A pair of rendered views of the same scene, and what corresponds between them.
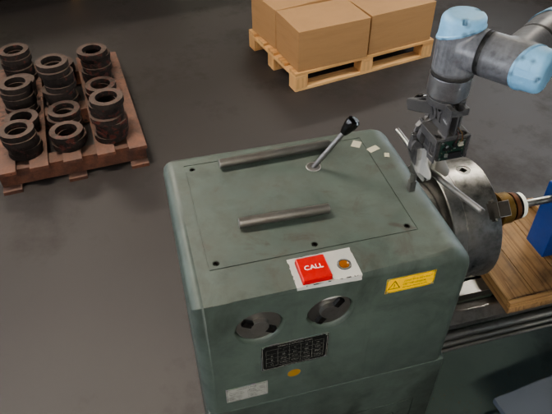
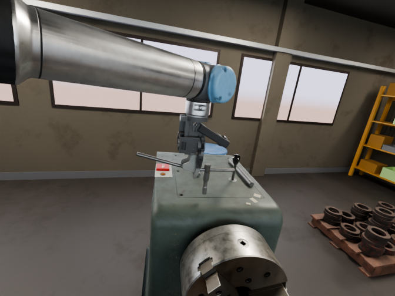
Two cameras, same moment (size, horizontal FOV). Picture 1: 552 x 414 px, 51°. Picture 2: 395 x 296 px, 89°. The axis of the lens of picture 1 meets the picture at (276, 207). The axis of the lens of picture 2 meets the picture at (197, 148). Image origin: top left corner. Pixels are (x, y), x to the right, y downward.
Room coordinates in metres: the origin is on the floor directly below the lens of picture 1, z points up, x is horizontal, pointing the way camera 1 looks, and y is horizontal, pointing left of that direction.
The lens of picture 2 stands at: (0.97, -0.93, 1.65)
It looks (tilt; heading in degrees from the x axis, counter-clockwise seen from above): 18 degrees down; 94
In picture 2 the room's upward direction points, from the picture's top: 7 degrees clockwise
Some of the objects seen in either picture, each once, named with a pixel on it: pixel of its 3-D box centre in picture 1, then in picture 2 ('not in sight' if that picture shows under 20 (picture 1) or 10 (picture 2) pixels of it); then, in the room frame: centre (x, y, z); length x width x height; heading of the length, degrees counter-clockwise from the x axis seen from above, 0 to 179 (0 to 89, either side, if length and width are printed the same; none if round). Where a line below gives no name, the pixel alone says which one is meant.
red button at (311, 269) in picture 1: (313, 269); (163, 167); (0.76, -0.07, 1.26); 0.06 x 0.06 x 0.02; 15
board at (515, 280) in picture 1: (521, 250); not in sight; (1.16, -0.71, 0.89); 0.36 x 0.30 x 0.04; 15
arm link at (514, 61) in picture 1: (519, 59); not in sight; (0.86, -0.40, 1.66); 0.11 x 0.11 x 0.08; 49
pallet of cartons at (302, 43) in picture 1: (340, 24); not in sight; (4.12, -0.49, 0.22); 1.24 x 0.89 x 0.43; 110
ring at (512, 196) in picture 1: (500, 209); not in sight; (1.13, -0.60, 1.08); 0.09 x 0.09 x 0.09; 15
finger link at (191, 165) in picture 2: (439, 166); (191, 167); (0.92, -0.33, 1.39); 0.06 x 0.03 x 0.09; 16
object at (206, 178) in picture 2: (414, 169); (206, 179); (0.97, -0.30, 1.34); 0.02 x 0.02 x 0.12
